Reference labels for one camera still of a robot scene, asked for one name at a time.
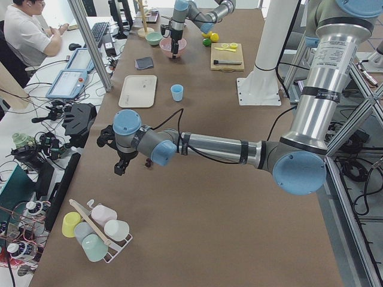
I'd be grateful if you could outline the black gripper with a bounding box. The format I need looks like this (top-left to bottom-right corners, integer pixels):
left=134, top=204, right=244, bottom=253
left=114, top=148, right=138, bottom=176
left=171, top=29, right=183, bottom=59

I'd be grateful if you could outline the clear ice cubes pile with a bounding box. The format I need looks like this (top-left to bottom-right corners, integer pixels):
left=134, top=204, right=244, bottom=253
left=160, top=39, right=187, bottom=53

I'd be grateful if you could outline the wooden cup tree stand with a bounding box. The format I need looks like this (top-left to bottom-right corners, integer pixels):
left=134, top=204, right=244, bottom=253
left=135, top=0, right=154, bottom=38

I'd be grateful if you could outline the light blue plastic cup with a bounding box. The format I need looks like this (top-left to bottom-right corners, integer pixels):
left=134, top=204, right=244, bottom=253
left=171, top=84, right=184, bottom=102

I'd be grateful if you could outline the pink plastic cup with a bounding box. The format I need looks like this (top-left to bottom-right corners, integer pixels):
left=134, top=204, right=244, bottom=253
left=91, top=204, right=117, bottom=227

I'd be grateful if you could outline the white plastic cup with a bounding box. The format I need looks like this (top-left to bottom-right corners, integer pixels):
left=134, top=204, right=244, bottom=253
left=104, top=219, right=130, bottom=242

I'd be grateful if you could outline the yellow plastic cup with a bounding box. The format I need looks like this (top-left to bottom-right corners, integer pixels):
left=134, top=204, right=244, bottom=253
left=62, top=212, right=82, bottom=238

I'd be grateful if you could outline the grey plastic cup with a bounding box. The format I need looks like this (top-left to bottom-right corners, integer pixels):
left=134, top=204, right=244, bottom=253
left=74, top=221, right=94, bottom=245

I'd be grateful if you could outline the mint plastic cup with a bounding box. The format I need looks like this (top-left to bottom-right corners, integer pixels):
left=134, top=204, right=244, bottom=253
left=81, top=234, right=108, bottom=262

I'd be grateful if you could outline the pink bowl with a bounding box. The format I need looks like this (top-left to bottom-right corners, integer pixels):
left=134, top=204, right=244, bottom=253
left=159, top=38, right=187, bottom=58

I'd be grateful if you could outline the mint green bowl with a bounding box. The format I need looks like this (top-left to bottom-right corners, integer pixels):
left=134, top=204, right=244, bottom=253
left=145, top=32, right=163, bottom=46

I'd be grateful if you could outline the green lime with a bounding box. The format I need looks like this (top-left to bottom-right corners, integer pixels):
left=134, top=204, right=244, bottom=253
left=202, top=38, right=211, bottom=47

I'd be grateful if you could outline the whole yellow lemon back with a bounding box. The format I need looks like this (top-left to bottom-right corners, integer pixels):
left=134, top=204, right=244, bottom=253
left=202, top=32, right=212, bottom=38

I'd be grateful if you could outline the whole yellow lemon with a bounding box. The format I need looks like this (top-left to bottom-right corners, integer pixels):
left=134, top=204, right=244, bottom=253
left=202, top=32, right=212, bottom=38
left=209, top=33, right=220, bottom=42

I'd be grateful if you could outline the folded grey cloth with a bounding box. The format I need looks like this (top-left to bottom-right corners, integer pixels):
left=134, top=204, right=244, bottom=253
left=135, top=57, right=154, bottom=70

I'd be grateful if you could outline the whole yellow lemon front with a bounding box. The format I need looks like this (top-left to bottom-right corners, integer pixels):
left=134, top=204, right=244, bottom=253
left=209, top=33, right=220, bottom=42

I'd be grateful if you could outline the wooden cutting board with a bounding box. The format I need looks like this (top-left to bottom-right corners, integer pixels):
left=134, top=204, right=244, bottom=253
left=210, top=43, right=245, bottom=71

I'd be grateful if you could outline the steel muddler black tip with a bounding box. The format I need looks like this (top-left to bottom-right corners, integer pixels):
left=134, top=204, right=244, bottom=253
left=213, top=59, right=242, bottom=65

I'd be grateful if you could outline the black monitor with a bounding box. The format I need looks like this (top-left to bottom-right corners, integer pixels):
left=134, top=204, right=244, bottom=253
left=108, top=0, right=133, bottom=39

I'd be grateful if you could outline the cream rabbit tray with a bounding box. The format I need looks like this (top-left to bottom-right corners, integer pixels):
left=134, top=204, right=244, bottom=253
left=118, top=75, right=157, bottom=108

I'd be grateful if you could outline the lemon slice upper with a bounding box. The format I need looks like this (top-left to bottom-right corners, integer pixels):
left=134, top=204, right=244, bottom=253
left=229, top=42, right=238, bottom=49

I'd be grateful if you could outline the yellow plastic knife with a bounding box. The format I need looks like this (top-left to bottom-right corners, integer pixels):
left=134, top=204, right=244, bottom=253
left=214, top=47, right=237, bottom=53

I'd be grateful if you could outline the black flat case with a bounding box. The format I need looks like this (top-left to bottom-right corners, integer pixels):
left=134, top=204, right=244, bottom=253
left=62, top=103, right=97, bottom=148

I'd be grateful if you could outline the black keyboard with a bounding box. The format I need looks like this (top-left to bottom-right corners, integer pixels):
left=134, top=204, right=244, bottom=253
left=91, top=22, right=109, bottom=42

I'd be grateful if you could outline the blue teach pendant far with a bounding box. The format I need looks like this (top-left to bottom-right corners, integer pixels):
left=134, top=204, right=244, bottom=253
left=66, top=48, right=95, bottom=73

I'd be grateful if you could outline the blue teach pendant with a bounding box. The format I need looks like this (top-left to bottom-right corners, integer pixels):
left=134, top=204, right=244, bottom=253
left=66, top=48, right=95, bottom=73
left=46, top=69, right=88, bottom=99

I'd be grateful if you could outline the blue teach pendant near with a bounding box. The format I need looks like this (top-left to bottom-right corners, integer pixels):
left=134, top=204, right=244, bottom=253
left=46, top=69, right=88, bottom=99

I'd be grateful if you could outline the black computer mouse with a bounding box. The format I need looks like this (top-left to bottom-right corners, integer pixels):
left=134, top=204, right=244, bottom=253
left=68, top=43, right=82, bottom=51

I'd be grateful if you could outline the seated person white shirt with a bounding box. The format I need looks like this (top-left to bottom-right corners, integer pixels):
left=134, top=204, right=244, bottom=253
left=4, top=1, right=69, bottom=66

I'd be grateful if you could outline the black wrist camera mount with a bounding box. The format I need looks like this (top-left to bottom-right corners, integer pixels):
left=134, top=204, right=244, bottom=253
left=160, top=24, right=172, bottom=38

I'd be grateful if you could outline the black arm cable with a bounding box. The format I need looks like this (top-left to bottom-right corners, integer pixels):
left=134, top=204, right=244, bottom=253
left=149, top=108, right=299, bottom=164

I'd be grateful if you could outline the aluminium frame post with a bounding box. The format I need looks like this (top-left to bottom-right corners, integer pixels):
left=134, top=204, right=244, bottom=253
left=68, top=0, right=113, bottom=92

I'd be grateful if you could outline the white wire cup rack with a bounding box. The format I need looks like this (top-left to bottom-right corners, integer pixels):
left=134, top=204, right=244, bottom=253
left=69, top=199, right=133, bottom=263

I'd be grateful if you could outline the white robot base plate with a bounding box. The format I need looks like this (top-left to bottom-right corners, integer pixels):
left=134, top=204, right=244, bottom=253
left=236, top=67, right=281, bottom=106

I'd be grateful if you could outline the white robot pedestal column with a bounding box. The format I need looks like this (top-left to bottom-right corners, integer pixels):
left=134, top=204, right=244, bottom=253
left=255, top=0, right=301, bottom=71

